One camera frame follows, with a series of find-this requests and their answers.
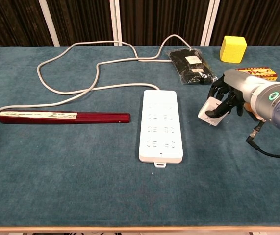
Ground folded dark red fan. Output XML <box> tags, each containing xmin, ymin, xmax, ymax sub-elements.
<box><xmin>0</xmin><ymin>111</ymin><xmax>131</xmax><ymax>125</ymax></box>

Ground white partition frame post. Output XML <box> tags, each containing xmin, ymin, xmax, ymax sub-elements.
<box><xmin>38</xmin><ymin>0</ymin><xmax>61</xmax><ymax>47</ymax></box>
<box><xmin>200</xmin><ymin>0</ymin><xmax>221</xmax><ymax>47</ymax></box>
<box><xmin>109</xmin><ymin>0</ymin><xmax>123</xmax><ymax>47</ymax></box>

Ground white power strip cable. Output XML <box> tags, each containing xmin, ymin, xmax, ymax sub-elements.
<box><xmin>0</xmin><ymin>34</ymin><xmax>194</xmax><ymax>124</ymax></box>

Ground black gloves in plastic bag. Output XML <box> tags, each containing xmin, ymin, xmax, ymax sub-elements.
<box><xmin>167</xmin><ymin>48</ymin><xmax>221</xmax><ymax>86</ymax></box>

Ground white power adapter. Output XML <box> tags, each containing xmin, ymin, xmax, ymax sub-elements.
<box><xmin>198</xmin><ymin>96</ymin><xmax>230</xmax><ymax>127</ymax></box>

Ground small yellow red box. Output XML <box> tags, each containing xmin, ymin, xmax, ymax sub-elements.
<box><xmin>235</xmin><ymin>66</ymin><xmax>279</xmax><ymax>83</ymax></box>

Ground yellow sponge cube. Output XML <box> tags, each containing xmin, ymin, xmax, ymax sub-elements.
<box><xmin>219</xmin><ymin>35</ymin><xmax>248</xmax><ymax>64</ymax></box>

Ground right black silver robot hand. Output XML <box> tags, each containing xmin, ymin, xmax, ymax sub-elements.
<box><xmin>204</xmin><ymin>69</ymin><xmax>265</xmax><ymax>118</ymax></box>

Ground teal felt table cover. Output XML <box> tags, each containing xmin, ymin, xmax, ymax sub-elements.
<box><xmin>0</xmin><ymin>45</ymin><xmax>280</xmax><ymax>228</ymax></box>

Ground white power strip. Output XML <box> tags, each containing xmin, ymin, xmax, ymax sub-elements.
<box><xmin>138</xmin><ymin>90</ymin><xmax>184</xmax><ymax>169</ymax></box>

